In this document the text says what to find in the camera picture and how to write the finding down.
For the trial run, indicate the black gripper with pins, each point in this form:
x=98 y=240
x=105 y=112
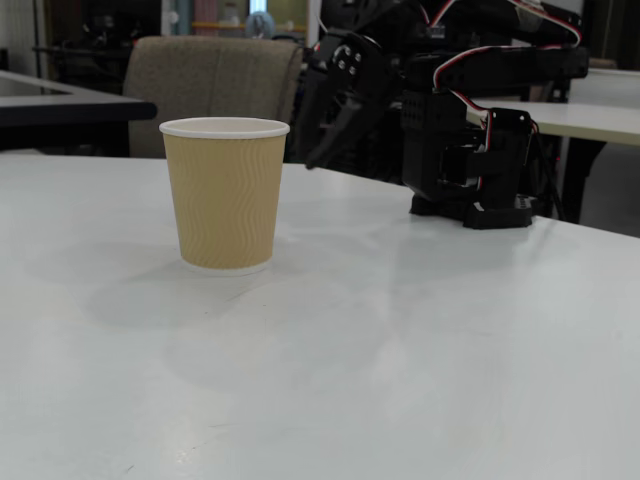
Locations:
x=345 y=107

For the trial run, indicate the tan ribbed paper cup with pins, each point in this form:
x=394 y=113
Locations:
x=225 y=200

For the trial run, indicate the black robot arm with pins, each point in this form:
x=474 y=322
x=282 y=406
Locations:
x=505 y=145

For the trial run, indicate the blue round object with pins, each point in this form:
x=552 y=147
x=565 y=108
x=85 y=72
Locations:
x=260 y=25

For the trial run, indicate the beige fabric chair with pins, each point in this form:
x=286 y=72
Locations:
x=200 y=75

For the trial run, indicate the pink striped banner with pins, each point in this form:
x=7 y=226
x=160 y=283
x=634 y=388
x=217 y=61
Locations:
x=206 y=17

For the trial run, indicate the white table with dark legs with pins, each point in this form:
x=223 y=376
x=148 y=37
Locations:
x=600 y=120

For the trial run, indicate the beige background chair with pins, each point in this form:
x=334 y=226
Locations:
x=602 y=63

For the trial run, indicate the black edged table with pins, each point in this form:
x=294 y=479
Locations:
x=75 y=112

